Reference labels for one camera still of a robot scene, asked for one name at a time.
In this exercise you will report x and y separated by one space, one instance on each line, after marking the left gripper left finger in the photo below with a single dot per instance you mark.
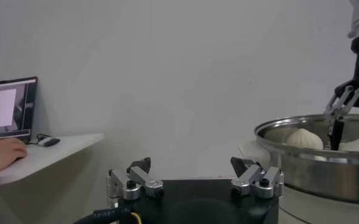
136 178

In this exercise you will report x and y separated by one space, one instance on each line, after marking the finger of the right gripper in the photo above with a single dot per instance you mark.
337 131

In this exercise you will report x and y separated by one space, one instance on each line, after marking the person's bare hand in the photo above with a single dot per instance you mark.
1 153

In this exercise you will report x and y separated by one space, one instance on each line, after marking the black laptop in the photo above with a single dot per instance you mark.
5 109

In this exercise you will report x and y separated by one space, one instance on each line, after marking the stainless steel steamer basket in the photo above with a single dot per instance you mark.
319 176

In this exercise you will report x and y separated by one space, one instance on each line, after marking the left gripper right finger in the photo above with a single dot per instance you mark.
255 178

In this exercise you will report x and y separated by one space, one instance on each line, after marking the white side table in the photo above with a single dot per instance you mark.
57 152

